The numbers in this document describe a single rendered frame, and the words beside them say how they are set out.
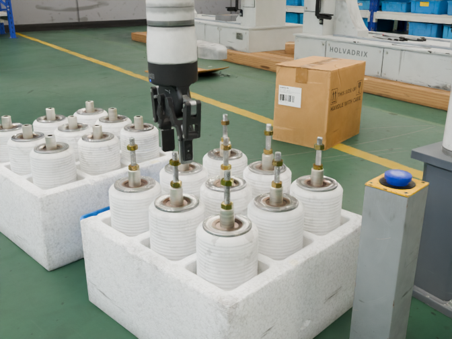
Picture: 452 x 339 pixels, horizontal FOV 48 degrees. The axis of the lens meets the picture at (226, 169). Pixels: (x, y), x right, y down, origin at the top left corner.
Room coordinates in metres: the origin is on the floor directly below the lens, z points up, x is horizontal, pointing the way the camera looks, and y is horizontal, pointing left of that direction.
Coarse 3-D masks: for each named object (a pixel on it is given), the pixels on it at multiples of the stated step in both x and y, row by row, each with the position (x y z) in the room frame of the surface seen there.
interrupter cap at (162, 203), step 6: (156, 198) 0.79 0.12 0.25; (162, 198) 0.79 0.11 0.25; (168, 198) 0.79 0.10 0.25; (186, 198) 0.79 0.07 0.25; (192, 198) 0.79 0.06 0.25; (156, 204) 0.76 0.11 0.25; (162, 204) 0.77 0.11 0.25; (168, 204) 0.77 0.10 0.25; (186, 204) 0.77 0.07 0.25; (192, 204) 0.77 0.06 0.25; (198, 204) 0.77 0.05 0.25; (162, 210) 0.75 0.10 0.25; (168, 210) 0.74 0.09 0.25; (174, 210) 0.74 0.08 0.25; (180, 210) 0.74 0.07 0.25; (186, 210) 0.75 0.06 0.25
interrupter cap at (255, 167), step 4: (252, 164) 0.96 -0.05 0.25; (256, 164) 0.96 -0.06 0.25; (260, 164) 0.96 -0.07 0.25; (284, 164) 0.96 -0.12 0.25; (248, 168) 0.95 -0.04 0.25; (252, 168) 0.94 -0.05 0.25; (256, 168) 0.94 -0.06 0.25; (260, 168) 0.95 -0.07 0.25; (280, 168) 0.94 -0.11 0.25; (284, 168) 0.94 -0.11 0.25; (256, 172) 0.92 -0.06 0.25; (260, 172) 0.91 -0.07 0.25; (264, 172) 0.91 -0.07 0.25; (268, 172) 0.92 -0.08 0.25; (272, 172) 0.92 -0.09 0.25; (280, 172) 0.92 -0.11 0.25
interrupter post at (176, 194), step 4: (172, 188) 0.77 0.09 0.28; (176, 188) 0.77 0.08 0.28; (180, 188) 0.77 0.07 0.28; (172, 192) 0.77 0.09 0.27; (176, 192) 0.77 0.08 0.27; (180, 192) 0.77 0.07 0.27; (172, 196) 0.77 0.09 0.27; (176, 196) 0.77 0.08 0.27; (180, 196) 0.77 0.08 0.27; (172, 200) 0.77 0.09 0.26; (176, 200) 0.77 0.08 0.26; (180, 200) 0.77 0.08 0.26; (172, 204) 0.77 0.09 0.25; (176, 204) 0.77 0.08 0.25; (180, 204) 0.77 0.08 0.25
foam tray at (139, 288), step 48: (96, 240) 0.82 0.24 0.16; (144, 240) 0.79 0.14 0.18; (336, 240) 0.78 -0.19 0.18; (96, 288) 0.83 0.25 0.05; (144, 288) 0.72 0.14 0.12; (192, 288) 0.64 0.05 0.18; (240, 288) 0.63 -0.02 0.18; (288, 288) 0.68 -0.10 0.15; (336, 288) 0.79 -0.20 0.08; (144, 336) 0.73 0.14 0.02; (192, 336) 0.64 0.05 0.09; (240, 336) 0.61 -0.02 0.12; (288, 336) 0.69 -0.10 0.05
